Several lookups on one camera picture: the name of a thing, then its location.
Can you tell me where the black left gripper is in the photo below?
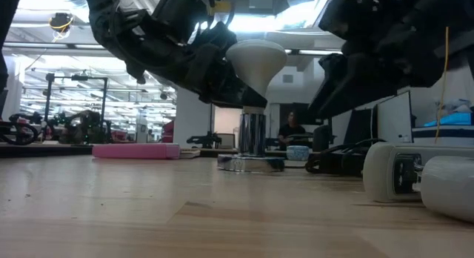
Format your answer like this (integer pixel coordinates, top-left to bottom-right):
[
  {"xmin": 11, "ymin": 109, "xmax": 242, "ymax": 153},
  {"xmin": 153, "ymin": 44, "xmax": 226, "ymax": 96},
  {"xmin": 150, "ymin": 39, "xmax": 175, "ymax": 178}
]
[{"xmin": 144, "ymin": 22, "xmax": 268, "ymax": 108}]

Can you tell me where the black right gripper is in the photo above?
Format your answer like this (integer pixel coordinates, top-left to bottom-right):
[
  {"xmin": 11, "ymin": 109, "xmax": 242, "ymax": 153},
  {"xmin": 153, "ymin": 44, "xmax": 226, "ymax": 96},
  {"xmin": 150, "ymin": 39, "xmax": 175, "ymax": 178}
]
[{"xmin": 309, "ymin": 0, "xmax": 409, "ymax": 120}]

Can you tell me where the white lightbulb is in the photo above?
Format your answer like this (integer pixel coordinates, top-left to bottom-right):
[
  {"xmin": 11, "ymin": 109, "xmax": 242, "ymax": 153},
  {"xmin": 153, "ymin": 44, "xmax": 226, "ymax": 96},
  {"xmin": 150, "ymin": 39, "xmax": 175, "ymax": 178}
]
[{"xmin": 225, "ymin": 39, "xmax": 288, "ymax": 115}]

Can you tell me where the black lamp cord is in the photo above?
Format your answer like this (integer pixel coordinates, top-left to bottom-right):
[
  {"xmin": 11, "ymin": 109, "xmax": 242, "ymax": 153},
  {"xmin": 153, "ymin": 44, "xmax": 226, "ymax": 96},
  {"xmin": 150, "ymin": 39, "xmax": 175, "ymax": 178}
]
[{"xmin": 304, "ymin": 138, "xmax": 375, "ymax": 177}]

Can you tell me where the black monitor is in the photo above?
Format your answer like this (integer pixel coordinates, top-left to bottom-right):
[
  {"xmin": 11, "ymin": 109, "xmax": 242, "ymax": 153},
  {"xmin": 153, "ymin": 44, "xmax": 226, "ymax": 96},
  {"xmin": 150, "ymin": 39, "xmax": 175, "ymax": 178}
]
[{"xmin": 342, "ymin": 108, "xmax": 373, "ymax": 145}]

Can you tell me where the person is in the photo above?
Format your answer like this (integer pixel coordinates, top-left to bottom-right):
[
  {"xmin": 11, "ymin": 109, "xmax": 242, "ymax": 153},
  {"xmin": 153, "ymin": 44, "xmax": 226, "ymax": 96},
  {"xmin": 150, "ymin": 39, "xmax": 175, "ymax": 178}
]
[{"xmin": 277, "ymin": 110, "xmax": 309, "ymax": 148}]

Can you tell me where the small blue patterned bowl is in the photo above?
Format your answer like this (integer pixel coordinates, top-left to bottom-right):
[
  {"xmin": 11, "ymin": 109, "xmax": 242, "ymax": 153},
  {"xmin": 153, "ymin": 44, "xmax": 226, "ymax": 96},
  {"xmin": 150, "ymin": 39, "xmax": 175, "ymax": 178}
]
[{"xmin": 286, "ymin": 145, "xmax": 310, "ymax": 162}]

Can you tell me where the grey stapler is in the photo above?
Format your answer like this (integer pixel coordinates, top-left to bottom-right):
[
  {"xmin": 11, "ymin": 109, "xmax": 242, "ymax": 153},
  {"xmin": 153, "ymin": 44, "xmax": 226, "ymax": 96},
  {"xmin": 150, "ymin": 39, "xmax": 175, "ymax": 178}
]
[{"xmin": 362, "ymin": 141, "xmax": 474, "ymax": 224}]

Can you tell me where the pink sponge block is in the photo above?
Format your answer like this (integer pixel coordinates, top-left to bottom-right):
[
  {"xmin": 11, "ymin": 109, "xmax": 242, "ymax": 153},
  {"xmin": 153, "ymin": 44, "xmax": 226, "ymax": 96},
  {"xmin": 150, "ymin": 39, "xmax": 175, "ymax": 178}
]
[{"xmin": 91, "ymin": 142, "xmax": 181, "ymax": 160}]

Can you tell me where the white plastic bag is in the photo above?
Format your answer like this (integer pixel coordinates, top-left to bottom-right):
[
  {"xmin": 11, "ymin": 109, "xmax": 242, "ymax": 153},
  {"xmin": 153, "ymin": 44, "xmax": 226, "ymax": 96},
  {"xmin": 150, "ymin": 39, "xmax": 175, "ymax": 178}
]
[{"xmin": 436, "ymin": 98, "xmax": 474, "ymax": 115}]

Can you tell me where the blue and white box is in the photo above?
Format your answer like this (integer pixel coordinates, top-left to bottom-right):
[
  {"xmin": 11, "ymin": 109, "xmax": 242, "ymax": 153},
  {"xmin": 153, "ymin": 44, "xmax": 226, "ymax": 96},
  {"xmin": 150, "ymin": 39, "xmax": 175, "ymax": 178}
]
[{"xmin": 412, "ymin": 111, "xmax": 474, "ymax": 147}]

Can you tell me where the black ceiling device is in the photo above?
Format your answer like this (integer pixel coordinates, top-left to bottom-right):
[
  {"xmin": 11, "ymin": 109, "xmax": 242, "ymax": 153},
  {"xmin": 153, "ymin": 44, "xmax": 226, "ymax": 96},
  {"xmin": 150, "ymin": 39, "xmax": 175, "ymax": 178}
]
[{"xmin": 48, "ymin": 12, "xmax": 76, "ymax": 33}]

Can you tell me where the black background frame stand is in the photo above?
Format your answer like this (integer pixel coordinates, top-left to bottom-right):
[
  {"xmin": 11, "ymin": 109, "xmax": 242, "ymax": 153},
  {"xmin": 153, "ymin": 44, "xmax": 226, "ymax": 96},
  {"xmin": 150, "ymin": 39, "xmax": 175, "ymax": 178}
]
[{"xmin": 44, "ymin": 73, "xmax": 110, "ymax": 145}]

